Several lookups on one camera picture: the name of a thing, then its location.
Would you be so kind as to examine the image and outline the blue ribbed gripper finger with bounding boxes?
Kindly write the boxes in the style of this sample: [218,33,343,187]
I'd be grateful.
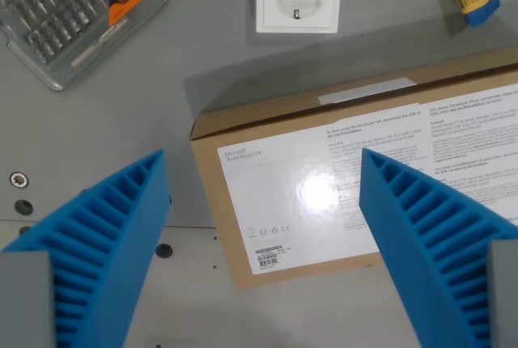
[359,147,518,348]
[0,148,170,348]

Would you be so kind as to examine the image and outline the silver hex screw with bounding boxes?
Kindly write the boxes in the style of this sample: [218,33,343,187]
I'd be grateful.
[10,171,30,190]

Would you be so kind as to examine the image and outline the brown cardboard Azure Kinect box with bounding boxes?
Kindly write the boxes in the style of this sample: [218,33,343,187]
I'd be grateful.
[189,63,518,291]

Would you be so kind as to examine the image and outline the clear plastic screwdriver bit case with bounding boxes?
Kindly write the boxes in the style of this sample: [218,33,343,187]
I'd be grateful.
[0,0,172,91]

